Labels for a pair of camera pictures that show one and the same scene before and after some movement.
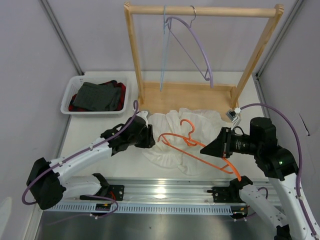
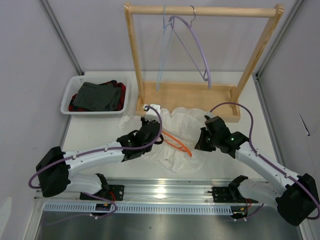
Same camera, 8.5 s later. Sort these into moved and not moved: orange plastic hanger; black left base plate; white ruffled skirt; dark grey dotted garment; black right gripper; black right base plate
Moved: orange plastic hanger; black right gripper
Not moved: black left base plate; white ruffled skirt; black right base plate; dark grey dotted garment
